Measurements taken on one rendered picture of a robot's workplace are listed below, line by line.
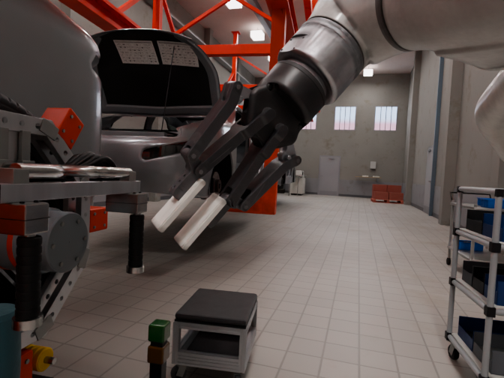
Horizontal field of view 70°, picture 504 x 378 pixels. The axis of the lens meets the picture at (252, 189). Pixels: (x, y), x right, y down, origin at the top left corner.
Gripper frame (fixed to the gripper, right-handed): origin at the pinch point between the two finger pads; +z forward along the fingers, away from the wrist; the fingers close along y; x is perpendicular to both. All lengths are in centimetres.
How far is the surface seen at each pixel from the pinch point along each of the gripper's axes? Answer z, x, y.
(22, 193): 15.0, -30.4, 9.6
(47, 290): 40, -65, -16
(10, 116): 9, -57, 18
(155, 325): 24, -36, -30
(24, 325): 30.2, -23.6, -3.2
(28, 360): 50, -50, -19
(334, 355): 9, -91, -175
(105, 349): 88, -149, -91
